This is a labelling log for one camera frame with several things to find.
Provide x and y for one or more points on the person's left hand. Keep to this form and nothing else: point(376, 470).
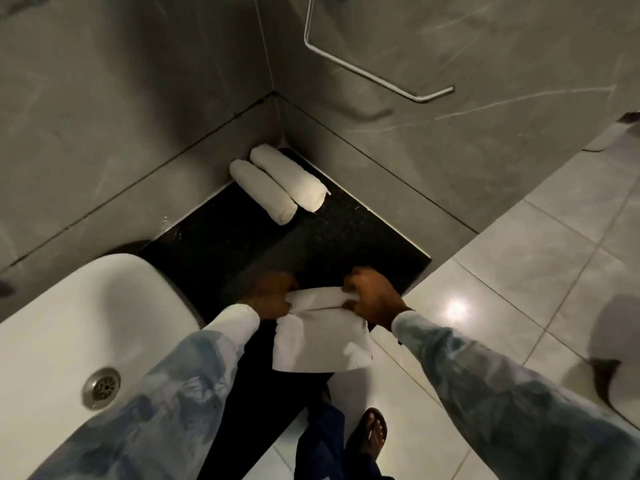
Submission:
point(270, 293)

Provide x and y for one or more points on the person's right hand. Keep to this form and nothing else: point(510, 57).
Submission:
point(376, 297)

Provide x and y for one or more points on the person's right fingers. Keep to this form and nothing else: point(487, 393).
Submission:
point(352, 292)

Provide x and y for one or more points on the person's left fingers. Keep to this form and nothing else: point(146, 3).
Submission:
point(285, 294)

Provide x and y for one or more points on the white hand towel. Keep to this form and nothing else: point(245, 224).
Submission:
point(322, 334)

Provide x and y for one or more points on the person's right forearm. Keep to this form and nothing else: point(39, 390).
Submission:
point(510, 399)

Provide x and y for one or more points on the person's left forearm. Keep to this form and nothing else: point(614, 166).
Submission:
point(155, 399)

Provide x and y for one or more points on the rolled white towel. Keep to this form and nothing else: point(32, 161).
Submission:
point(292, 177)
point(262, 192)

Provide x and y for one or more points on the person's foot in sandal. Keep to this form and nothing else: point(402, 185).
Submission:
point(367, 437)

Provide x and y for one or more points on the person's dark blue trouser leg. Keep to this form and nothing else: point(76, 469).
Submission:
point(320, 444)

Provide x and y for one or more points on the metal sink drain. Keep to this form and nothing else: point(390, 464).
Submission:
point(101, 388)

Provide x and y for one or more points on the white ceramic sink basin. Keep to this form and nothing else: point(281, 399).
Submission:
point(70, 344)

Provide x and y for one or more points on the chrome towel bar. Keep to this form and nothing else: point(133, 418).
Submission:
point(370, 69)

